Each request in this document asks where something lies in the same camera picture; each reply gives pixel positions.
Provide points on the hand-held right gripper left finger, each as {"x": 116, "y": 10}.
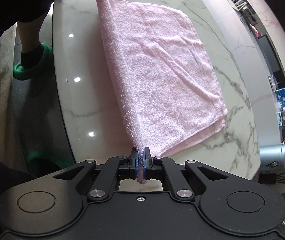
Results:
{"x": 133, "y": 165}

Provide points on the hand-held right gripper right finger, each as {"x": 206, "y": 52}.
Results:
{"x": 147, "y": 165}

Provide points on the pink towel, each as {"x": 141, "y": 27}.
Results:
{"x": 157, "y": 67}

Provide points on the person's bare leg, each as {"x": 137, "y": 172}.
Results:
{"x": 30, "y": 35}

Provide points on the person's black clothing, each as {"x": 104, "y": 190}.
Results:
{"x": 10, "y": 0}

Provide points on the green slipper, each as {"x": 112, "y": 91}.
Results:
{"x": 42, "y": 60}
{"x": 40, "y": 158}

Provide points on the silver trash can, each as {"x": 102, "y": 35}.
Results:
{"x": 273, "y": 158}

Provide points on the white router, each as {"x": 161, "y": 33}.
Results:
{"x": 240, "y": 3}

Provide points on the beige rug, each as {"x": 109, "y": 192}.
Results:
{"x": 0, "y": 100}

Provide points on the black wall television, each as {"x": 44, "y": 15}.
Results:
{"x": 282, "y": 7}

